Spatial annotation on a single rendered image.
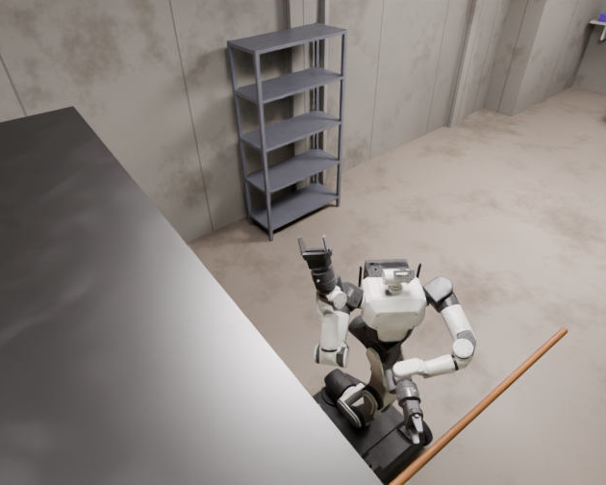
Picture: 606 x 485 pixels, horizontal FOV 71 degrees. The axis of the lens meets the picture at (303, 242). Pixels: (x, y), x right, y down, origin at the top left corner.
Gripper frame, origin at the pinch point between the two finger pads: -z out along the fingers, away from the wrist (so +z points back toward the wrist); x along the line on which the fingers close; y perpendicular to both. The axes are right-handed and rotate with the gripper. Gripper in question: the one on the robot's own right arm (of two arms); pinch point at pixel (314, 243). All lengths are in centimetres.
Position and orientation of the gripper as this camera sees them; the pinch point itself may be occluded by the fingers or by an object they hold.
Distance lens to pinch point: 158.9
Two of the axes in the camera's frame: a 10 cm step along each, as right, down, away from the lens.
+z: 2.9, 8.9, 3.4
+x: 8.2, -0.5, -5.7
